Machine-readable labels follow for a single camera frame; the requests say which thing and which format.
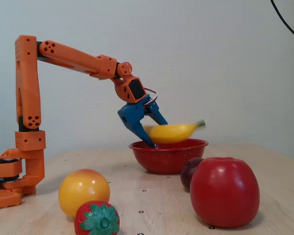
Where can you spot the red speckled bowl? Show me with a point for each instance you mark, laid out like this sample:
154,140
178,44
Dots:
166,159

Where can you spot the yellow plastic banana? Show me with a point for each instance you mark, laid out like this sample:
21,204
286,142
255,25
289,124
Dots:
171,133

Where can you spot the purple plastic plum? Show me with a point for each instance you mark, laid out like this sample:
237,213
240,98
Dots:
187,172

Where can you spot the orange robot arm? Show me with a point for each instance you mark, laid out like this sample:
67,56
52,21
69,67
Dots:
27,85

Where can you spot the orange yellow plastic peach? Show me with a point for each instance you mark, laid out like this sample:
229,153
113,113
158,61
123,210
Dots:
80,188

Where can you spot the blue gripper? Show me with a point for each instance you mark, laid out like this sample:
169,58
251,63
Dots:
132,115

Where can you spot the red plastic apple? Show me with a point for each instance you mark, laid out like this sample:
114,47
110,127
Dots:
223,193

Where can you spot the red plastic strawberry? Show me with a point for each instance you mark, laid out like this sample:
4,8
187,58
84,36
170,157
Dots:
88,220

